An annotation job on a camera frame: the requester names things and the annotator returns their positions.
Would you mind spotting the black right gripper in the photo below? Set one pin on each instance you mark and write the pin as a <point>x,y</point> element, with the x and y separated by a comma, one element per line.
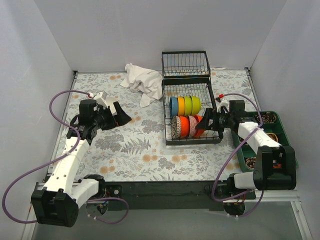
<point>212,121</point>

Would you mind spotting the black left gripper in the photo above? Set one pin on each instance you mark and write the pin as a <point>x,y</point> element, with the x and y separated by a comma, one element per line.
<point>113,117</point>

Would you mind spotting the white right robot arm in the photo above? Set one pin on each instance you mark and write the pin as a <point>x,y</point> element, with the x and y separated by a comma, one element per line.
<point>275,164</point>

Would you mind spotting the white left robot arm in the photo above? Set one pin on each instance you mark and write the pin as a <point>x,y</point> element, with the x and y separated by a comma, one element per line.
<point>59,201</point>

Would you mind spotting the pink patterned bowl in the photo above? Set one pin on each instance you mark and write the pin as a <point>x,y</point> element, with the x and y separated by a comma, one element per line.
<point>193,124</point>

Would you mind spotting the lime green bowl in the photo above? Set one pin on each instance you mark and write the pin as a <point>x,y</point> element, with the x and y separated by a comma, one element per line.
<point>187,105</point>
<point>196,105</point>

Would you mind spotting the dark patterned bowl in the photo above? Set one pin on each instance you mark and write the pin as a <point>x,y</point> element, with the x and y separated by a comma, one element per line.
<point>176,127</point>

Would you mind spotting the yellow orange bowl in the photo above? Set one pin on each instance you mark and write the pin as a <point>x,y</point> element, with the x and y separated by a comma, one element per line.
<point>181,106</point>

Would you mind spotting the blue bowl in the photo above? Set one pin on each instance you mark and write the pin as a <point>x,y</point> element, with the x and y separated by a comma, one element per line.
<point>173,106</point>

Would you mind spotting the floral table mat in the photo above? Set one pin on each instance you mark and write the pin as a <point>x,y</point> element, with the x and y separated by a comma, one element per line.
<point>137,151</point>

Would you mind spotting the crumpled white cloth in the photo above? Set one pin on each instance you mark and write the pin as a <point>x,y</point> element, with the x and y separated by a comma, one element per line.
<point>144,80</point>

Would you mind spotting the green compartment tray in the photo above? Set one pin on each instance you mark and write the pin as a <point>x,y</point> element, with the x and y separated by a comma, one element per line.
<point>273,126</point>

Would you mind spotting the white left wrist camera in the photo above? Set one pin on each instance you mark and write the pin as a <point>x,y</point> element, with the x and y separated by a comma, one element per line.
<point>100,98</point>

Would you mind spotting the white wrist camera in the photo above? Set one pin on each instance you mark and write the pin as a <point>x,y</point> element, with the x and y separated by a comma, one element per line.
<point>221,104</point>
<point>100,98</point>

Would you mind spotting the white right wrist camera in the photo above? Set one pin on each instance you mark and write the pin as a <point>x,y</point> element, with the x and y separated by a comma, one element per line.
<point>221,104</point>

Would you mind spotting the black wire dish rack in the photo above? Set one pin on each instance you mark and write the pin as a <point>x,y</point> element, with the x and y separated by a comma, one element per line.
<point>200,87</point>

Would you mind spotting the black wire basket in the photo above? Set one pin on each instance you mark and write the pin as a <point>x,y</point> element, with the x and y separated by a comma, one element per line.
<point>185,64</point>

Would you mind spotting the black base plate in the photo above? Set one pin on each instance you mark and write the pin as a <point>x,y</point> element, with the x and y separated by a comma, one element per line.
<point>164,195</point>

